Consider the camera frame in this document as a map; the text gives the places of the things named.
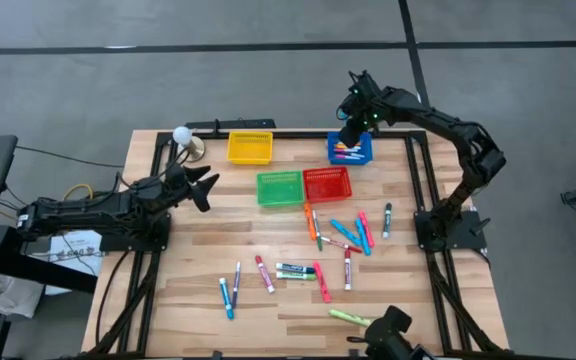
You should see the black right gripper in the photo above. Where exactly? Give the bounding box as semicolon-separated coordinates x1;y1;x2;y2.
337;69;384;150

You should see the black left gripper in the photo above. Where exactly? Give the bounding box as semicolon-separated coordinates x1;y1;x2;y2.
160;165;221;213

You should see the dark green Expo marker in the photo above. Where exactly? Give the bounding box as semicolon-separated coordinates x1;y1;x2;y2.
381;201;393;240

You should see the orange highlighter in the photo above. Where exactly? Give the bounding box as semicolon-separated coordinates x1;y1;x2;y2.
303;201;318;242

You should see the thin dark blue marker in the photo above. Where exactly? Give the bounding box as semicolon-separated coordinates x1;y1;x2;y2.
231;261;243;310

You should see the thin red whiteboard marker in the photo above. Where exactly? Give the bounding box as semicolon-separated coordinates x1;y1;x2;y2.
319;236;364;255

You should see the cyan Expo marker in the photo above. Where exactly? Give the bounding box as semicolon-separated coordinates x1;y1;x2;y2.
218;277;236;321

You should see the blue plastic basket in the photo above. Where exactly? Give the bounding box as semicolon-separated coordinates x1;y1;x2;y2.
326;130;374;166

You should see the white bulb table lamp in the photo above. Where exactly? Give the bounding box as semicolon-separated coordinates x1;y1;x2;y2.
171;125;206;163

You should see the red plastic basket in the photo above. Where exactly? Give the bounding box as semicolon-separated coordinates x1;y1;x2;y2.
301;166;354;204

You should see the yellow plastic basket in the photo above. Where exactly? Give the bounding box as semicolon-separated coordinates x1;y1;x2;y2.
226;130;274;166

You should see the black power strip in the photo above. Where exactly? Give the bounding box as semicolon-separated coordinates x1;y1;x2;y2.
184;118;278;131

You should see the green plastic basket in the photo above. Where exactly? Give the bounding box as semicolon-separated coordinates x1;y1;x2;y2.
256;170;306;209

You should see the pink highlighter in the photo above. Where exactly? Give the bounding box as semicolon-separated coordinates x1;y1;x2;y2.
312;261;333;304
357;210;376;250

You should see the cyan highlighter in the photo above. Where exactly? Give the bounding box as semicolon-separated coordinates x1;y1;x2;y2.
329;217;363;248
354;217;372;257

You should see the magenta Expo marker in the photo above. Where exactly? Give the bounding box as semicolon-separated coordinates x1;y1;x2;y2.
254;255;276;295

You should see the blue Expo marker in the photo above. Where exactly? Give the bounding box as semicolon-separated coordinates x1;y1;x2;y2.
275;262;317;275

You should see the light green Expo marker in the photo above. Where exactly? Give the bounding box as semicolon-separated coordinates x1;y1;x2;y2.
275;271;318;281

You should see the white printed paper sheet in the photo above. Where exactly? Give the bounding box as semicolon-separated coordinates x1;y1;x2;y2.
45;232;104;296

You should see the lime green highlighter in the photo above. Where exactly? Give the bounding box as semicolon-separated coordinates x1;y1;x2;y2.
327;308;373;329

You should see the person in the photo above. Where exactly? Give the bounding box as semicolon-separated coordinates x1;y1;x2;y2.
346;304;437;360

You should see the grey plastic bag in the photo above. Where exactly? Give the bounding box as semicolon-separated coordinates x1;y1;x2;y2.
0;273;44;320

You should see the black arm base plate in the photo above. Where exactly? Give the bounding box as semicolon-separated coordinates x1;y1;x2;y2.
414;208;489;252
98;212;173;253

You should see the yellow cable coil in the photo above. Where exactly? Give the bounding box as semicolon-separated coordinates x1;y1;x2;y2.
60;182;95;210

